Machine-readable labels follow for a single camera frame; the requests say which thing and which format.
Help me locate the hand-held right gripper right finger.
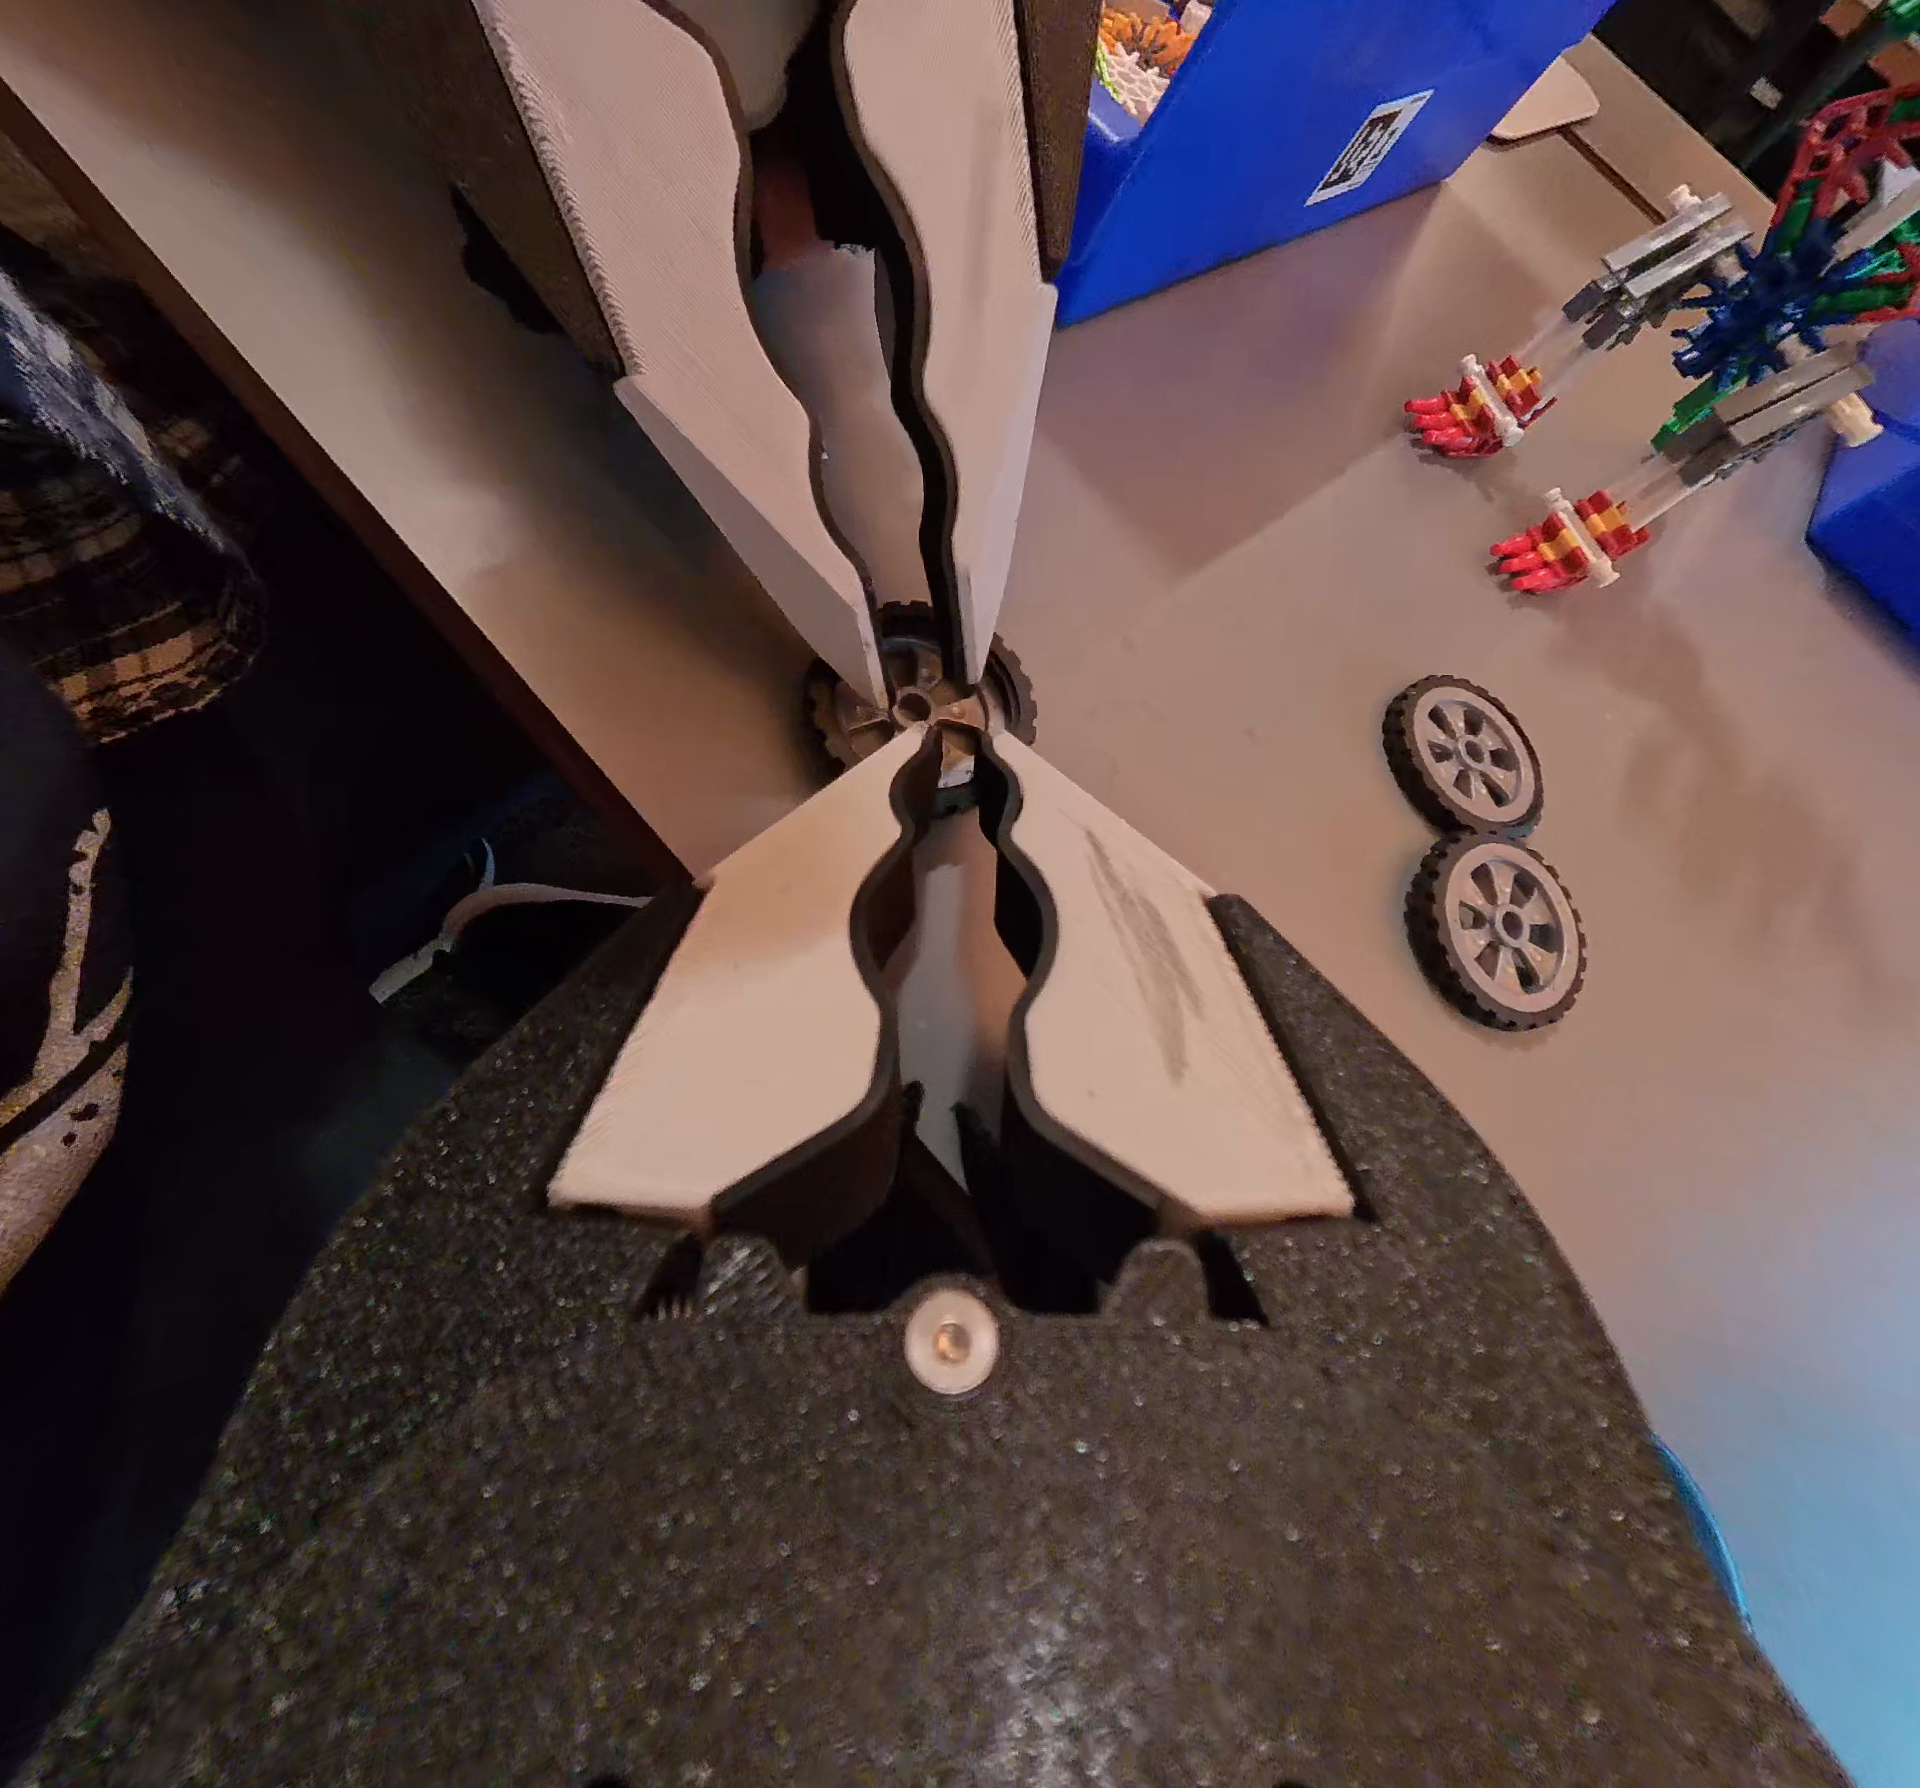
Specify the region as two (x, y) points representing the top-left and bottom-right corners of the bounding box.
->
(958, 736), (1360, 1312)

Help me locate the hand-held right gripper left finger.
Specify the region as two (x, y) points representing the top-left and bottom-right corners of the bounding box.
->
(549, 730), (990, 1286)

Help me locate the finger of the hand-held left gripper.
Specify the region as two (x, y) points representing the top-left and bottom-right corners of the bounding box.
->
(470, 0), (892, 702)
(831, 0), (1061, 692)

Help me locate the grey wheel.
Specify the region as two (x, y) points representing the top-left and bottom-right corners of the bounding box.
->
(1408, 833), (1589, 1033)

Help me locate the black rubber toy tyre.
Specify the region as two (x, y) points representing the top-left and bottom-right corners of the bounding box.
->
(805, 601), (1042, 826)
(1383, 679), (1547, 837)

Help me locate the grey toy wheel hub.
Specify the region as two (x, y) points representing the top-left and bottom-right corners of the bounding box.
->
(1411, 695), (1544, 826)
(1440, 852), (1585, 1004)
(842, 624), (993, 785)

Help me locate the blue plastic parts bin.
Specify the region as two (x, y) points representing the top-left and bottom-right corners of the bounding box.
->
(1050, 0), (1756, 329)

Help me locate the colourful construction toy model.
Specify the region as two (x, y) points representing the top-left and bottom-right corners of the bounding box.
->
(1533, 78), (1920, 537)

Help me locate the person's dark shoe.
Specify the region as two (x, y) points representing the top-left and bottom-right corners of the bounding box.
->
(370, 840), (658, 1017)

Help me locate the light blue round object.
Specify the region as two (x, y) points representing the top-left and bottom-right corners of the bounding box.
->
(1651, 1431), (1757, 1637)

